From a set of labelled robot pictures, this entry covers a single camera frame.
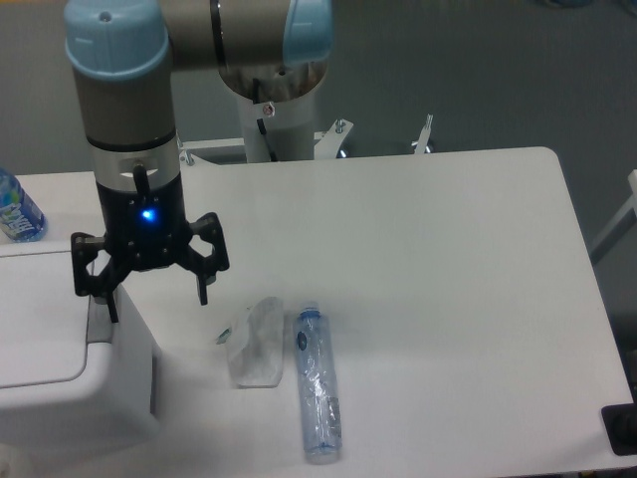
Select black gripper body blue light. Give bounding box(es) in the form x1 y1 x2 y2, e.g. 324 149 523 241
98 177 190 271

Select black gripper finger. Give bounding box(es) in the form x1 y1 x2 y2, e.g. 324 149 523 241
71 232 132 323
173 212 231 307

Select white push-lid trash can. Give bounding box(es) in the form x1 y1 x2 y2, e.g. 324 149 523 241
1 241 160 450

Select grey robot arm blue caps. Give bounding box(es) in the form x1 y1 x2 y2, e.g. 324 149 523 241
64 1 333 321

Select blue labelled water bottle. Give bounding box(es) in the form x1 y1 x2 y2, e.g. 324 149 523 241
1 169 48 242

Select crumpled white plastic wrapper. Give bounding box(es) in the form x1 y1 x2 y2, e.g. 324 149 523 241
216 297 285 388

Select empty clear plastic bottle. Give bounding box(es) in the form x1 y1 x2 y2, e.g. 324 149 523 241
293 302 342 464

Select black clamp at table corner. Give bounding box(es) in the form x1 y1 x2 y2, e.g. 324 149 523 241
601 403 636 456

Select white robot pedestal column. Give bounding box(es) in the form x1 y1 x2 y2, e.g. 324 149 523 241
220 61 328 163

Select white base frame with bolts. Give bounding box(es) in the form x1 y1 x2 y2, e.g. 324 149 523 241
177 114 435 166

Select black cable on pedestal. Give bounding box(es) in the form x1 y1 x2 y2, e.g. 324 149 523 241
251 77 279 163

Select white frame at right edge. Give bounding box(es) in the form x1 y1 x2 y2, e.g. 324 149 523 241
588 169 636 266

